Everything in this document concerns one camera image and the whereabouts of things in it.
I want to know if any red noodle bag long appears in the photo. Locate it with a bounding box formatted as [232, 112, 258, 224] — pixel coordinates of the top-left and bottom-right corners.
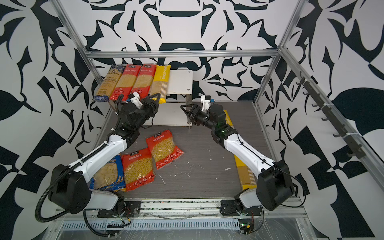
[130, 64, 157, 99]

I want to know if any yellow spaghetti bag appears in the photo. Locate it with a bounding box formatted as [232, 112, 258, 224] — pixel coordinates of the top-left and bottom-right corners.
[150, 65, 171, 104]
[224, 110, 234, 128]
[234, 156, 257, 190]

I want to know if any red long spaghetti bag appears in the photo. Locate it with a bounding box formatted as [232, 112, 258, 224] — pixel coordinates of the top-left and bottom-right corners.
[110, 65, 142, 102]

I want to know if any red macaroni bag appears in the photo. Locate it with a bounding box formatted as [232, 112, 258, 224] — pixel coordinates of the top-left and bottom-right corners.
[146, 130, 184, 170]
[122, 148, 155, 192]

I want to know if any blue-ended spaghetti bag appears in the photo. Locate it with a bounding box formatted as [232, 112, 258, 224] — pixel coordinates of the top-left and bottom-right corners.
[94, 65, 126, 102]

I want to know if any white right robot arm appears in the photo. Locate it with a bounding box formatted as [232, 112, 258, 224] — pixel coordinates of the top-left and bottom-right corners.
[181, 104, 297, 211]

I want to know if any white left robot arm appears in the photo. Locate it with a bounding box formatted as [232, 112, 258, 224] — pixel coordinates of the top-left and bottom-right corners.
[35, 93, 161, 238]

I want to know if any white two-tier shelf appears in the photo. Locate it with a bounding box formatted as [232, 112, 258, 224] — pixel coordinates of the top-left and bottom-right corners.
[145, 68, 193, 128]

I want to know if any blue-bottom pasta bag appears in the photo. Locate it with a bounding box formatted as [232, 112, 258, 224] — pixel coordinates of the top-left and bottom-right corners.
[90, 155, 126, 192]

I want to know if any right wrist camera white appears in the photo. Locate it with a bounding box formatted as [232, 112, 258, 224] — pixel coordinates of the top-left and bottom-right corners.
[201, 95, 215, 113]

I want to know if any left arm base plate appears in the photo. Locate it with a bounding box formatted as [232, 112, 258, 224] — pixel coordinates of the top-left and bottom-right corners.
[97, 201, 142, 218]

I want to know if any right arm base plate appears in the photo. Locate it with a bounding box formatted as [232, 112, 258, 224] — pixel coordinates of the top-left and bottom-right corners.
[220, 199, 262, 217]

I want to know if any white slotted cable duct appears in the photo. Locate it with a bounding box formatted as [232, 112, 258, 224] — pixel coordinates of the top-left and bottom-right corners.
[61, 219, 240, 231]

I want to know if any aluminium frame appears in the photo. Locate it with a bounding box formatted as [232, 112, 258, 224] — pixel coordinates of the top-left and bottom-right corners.
[49, 0, 384, 199]

